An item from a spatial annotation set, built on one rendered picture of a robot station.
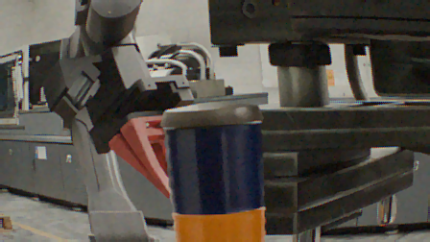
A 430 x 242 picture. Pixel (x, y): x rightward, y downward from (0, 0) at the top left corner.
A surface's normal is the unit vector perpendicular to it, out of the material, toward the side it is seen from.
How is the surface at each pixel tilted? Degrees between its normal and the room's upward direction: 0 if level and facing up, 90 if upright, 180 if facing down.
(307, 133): 90
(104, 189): 38
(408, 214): 90
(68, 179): 90
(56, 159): 90
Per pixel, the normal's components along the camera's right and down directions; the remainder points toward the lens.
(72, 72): 0.61, -0.51
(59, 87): -0.68, 0.06
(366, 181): 0.73, -0.01
